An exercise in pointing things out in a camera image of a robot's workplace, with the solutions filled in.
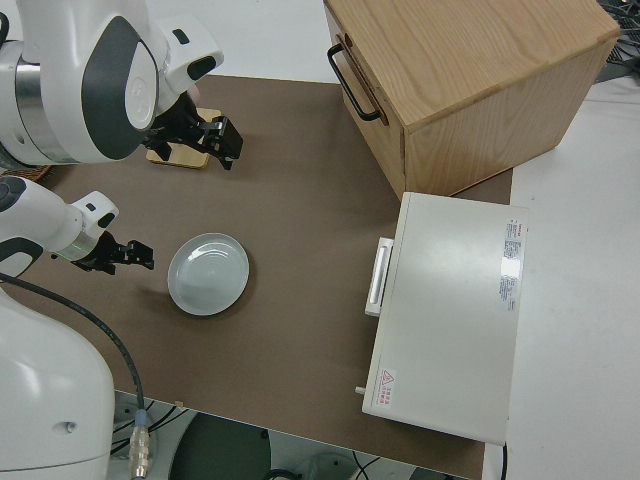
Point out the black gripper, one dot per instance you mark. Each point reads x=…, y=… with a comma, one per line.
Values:
x=100, y=255
x=180, y=122

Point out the gray ceramic plate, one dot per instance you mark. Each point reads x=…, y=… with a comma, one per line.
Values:
x=207, y=275

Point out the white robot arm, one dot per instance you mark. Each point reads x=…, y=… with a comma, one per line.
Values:
x=60, y=75
x=40, y=220

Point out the wooden mug tree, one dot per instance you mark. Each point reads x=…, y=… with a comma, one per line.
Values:
x=187, y=159

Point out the brown table mat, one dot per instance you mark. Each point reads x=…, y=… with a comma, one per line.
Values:
x=300, y=225

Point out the brown wicker basket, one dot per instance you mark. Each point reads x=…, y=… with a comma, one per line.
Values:
x=30, y=172

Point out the large wooden box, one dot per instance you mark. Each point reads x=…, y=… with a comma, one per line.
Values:
x=475, y=50

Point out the white toaster oven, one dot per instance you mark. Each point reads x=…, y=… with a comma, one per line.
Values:
x=450, y=310

